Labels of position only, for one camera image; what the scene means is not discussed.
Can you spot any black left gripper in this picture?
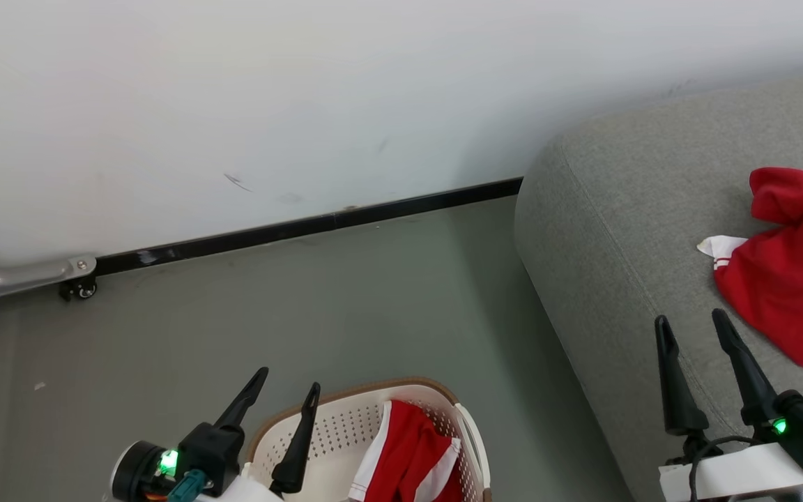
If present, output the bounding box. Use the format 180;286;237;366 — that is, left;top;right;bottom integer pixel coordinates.
158;367;321;498

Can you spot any red garment with white cuff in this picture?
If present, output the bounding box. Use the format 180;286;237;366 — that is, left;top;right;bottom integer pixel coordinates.
696;166;803;368

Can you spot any red garment with white stripes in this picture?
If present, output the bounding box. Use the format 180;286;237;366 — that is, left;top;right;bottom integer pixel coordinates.
348;400;465;502

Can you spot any grey fabric sofa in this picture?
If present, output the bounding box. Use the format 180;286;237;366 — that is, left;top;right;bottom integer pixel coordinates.
513;66;803;502

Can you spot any cream perforated laundry basket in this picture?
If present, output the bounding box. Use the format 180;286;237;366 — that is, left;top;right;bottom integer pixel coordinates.
243;377;493;502

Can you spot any black baseboard strip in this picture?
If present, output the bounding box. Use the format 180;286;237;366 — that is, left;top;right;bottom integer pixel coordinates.
95;176;524;277

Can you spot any small black caster wheel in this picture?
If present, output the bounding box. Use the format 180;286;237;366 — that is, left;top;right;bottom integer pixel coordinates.
59;277;98;302

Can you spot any grey metal partition foot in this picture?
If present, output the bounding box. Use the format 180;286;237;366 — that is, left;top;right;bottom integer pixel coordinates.
0;241;98;301

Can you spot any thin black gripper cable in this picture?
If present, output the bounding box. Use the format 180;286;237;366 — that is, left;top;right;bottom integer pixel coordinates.
684;434;758;502

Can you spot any teal cable connector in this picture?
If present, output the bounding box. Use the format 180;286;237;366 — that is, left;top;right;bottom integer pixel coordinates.
167;469;208;502

